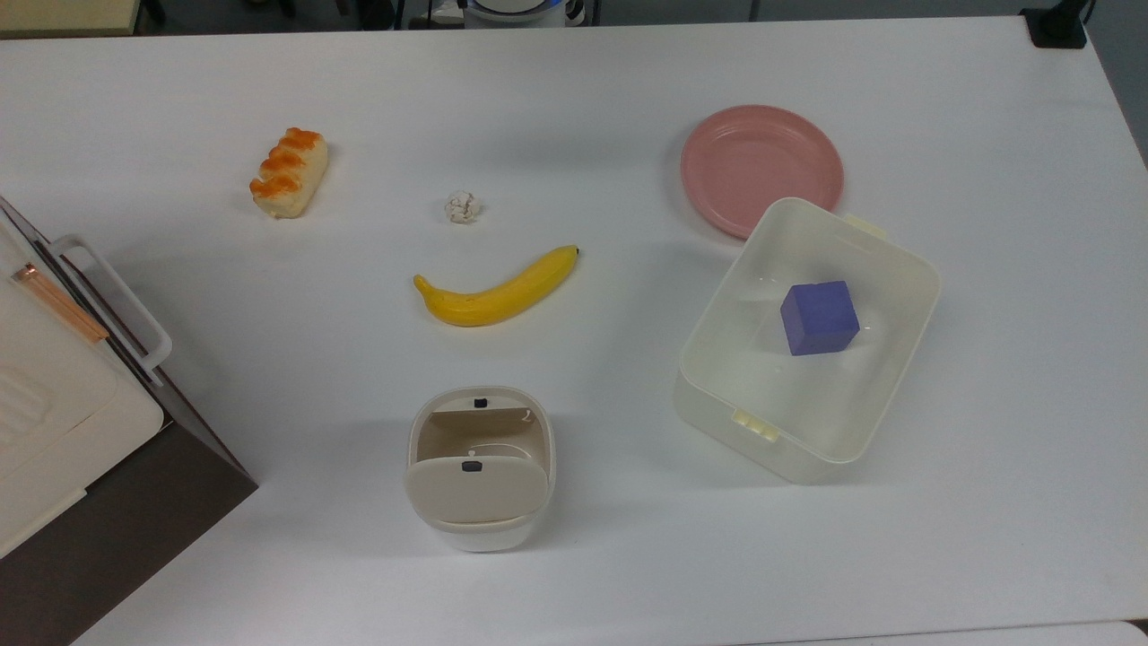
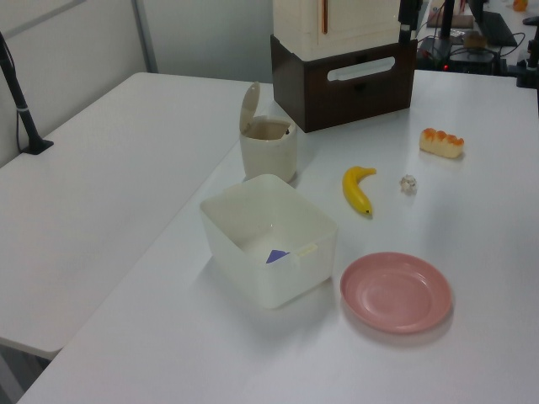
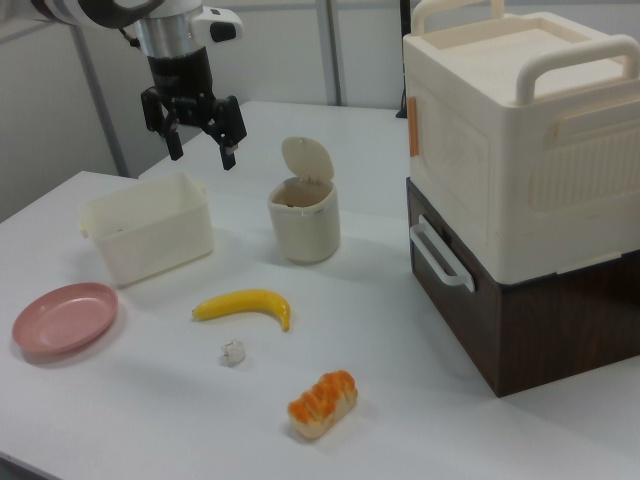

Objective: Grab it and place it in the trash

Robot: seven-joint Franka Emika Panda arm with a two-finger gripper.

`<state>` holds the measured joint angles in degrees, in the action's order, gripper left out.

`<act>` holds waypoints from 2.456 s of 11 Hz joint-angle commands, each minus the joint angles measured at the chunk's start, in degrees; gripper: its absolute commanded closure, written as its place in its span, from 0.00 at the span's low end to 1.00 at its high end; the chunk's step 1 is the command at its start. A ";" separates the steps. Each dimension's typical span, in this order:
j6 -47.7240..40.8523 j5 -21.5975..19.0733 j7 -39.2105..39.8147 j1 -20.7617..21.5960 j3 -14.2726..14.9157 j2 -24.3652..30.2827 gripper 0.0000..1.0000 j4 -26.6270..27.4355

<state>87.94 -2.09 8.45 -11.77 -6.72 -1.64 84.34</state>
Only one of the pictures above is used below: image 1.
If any small white trash bin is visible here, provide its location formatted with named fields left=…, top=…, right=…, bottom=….
left=403, top=385, right=558, bottom=554

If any cream trash bin swing lid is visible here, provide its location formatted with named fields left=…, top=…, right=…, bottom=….
left=403, top=453, right=551, bottom=527

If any yellow banana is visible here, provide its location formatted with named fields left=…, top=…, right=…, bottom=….
left=413, top=245, right=581, bottom=328

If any translucent white plastic container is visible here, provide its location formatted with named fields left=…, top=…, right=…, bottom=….
left=674, top=196, right=943, bottom=486

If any pink round plate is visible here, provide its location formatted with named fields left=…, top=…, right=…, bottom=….
left=679, top=104, right=845, bottom=240

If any purple cube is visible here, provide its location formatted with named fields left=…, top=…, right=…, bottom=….
left=779, top=280, right=862, bottom=358

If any orange glazed toy bread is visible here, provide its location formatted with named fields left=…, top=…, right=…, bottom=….
left=248, top=127, right=330, bottom=220

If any white and brown countertop oven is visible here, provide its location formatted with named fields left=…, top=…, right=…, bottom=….
left=0, top=195, right=260, bottom=646

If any black table clamp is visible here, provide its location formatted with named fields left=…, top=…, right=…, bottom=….
left=1019, top=0, right=1098, bottom=50

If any wooden desk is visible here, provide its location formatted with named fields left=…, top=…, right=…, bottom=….
left=0, top=0, right=143, bottom=39

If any white robot base blue ring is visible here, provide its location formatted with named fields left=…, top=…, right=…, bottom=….
left=463, top=0, right=586, bottom=29

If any white oven door handle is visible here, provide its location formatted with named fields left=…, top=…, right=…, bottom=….
left=48, top=234, right=174, bottom=388

